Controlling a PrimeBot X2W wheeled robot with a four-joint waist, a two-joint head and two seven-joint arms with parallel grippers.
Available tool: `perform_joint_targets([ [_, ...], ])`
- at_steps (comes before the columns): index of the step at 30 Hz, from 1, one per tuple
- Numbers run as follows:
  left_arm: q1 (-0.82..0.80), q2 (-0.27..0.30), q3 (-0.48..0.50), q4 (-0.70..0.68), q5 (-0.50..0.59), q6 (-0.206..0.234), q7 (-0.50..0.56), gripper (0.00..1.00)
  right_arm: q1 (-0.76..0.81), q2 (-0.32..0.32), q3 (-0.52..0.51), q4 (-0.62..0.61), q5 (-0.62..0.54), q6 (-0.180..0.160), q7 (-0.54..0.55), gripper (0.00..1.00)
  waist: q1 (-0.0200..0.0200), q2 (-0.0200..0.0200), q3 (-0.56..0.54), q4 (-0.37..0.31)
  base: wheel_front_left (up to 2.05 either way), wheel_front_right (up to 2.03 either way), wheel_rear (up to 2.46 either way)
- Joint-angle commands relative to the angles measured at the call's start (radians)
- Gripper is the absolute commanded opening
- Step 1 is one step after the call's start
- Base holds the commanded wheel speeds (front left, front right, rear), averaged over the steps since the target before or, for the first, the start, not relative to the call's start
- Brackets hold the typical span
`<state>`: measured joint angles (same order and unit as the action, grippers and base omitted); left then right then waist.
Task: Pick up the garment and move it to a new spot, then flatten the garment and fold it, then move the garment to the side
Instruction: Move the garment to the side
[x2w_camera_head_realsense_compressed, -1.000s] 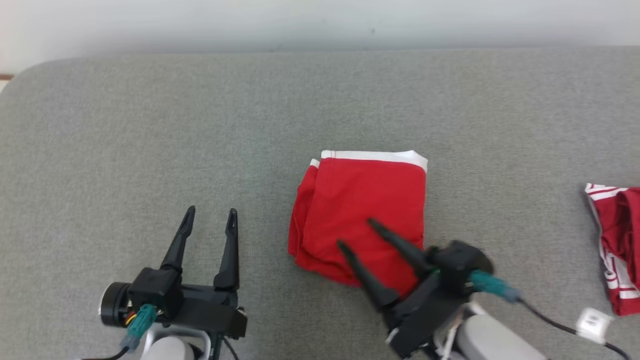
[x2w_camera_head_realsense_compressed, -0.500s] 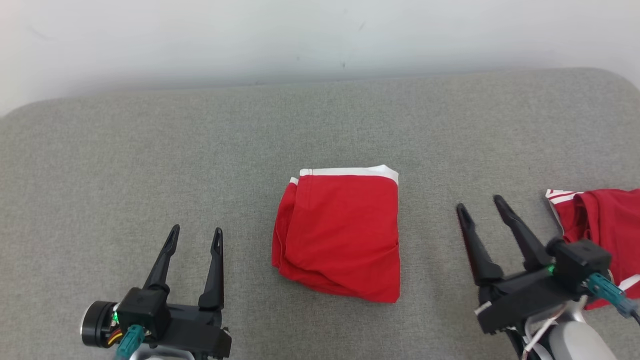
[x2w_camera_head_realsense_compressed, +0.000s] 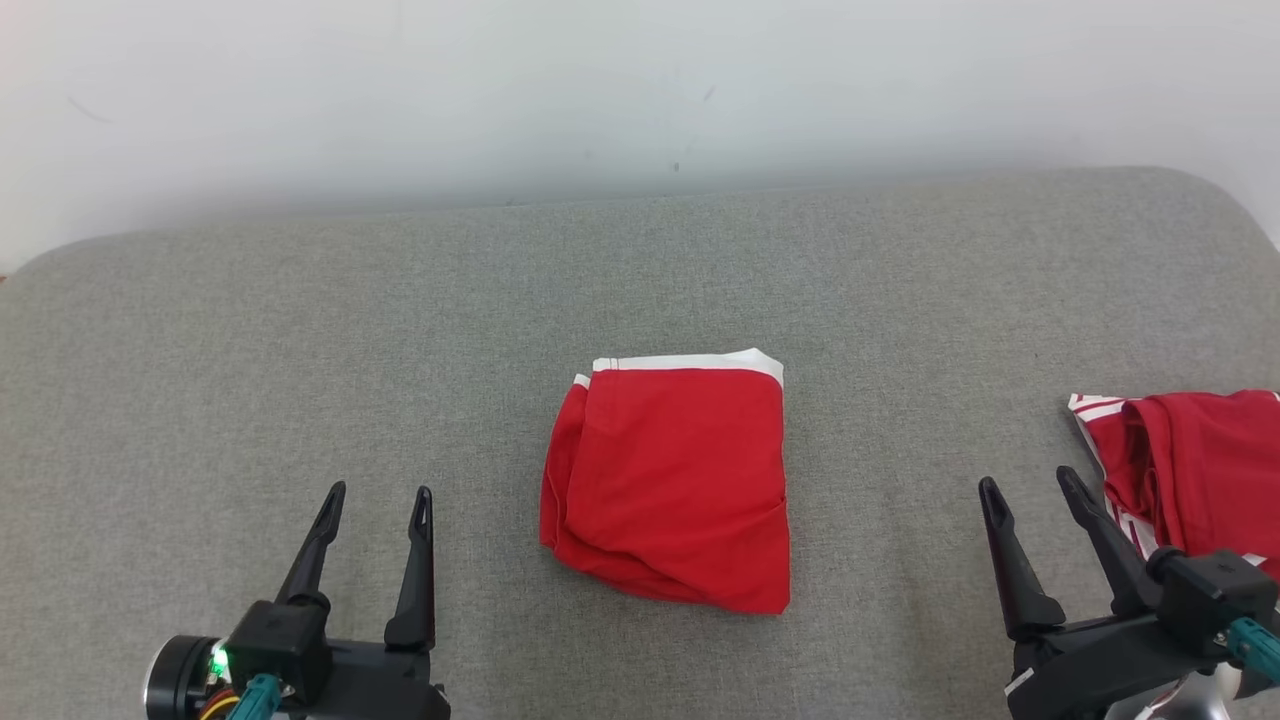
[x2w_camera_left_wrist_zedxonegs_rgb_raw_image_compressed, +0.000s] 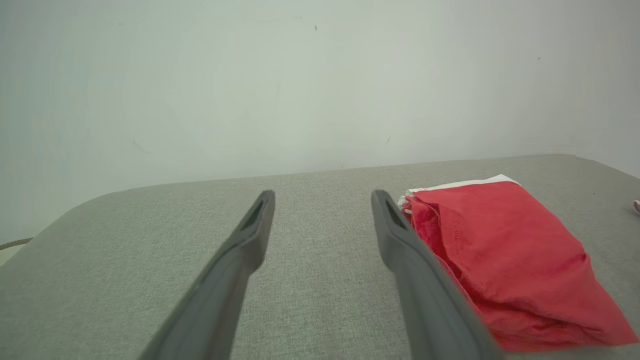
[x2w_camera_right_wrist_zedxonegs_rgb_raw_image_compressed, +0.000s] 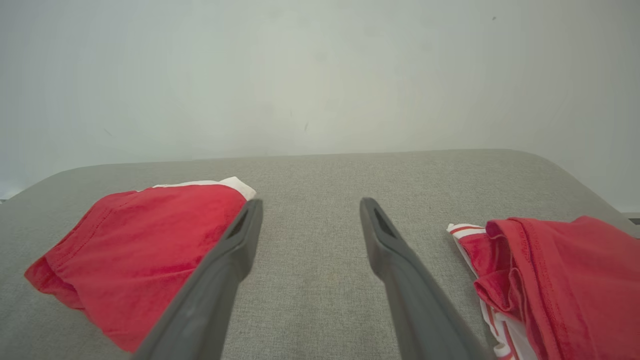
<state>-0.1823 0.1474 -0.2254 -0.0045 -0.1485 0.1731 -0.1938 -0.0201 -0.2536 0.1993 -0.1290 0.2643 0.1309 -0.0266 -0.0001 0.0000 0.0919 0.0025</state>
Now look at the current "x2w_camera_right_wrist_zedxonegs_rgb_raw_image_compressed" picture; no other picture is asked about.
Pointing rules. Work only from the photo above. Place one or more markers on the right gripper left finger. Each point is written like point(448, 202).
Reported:
point(210, 300)

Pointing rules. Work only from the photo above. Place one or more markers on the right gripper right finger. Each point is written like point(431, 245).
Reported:
point(415, 300)

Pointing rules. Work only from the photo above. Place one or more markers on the red shorts with Bulls print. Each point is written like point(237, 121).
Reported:
point(140, 245)

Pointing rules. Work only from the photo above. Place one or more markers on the red white striped jersey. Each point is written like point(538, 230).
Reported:
point(565, 280)

